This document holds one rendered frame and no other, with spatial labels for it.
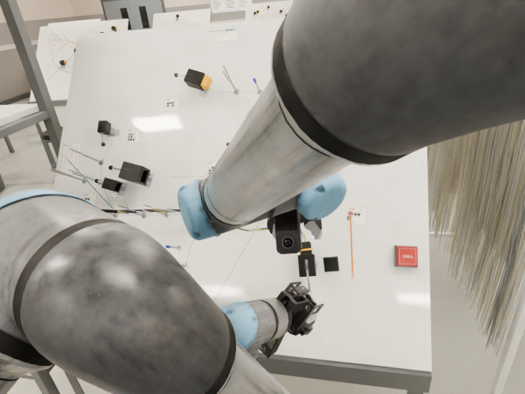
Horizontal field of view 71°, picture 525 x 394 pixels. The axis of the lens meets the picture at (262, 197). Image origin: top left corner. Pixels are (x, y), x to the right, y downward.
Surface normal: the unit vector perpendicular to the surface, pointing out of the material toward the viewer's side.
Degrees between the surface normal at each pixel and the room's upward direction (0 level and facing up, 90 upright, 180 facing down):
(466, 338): 0
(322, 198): 109
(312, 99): 103
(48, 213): 2
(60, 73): 50
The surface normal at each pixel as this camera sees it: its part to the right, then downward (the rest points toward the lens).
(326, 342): -0.20, -0.18
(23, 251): -0.40, -0.53
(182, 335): 0.66, -0.12
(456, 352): -0.08, -0.88
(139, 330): 0.43, -0.11
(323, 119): -0.65, 0.65
